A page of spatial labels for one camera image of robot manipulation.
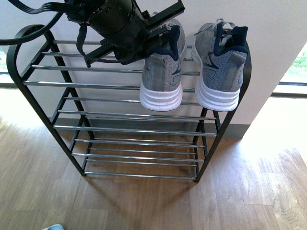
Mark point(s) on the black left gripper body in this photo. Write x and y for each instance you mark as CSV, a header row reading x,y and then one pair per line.
x,y
128,32

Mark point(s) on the grey sneaker one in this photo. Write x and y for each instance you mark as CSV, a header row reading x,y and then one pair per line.
x,y
161,88
219,50

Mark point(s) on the light blue slipper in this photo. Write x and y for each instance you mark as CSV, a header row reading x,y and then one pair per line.
x,y
55,227

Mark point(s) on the black metal shoe rack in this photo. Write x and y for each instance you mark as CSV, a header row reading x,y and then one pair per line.
x,y
171,146

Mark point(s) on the right side window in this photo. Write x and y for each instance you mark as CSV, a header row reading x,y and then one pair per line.
x,y
294,82

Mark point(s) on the window with dark frame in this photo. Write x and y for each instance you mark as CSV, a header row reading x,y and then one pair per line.
x,y
5,78

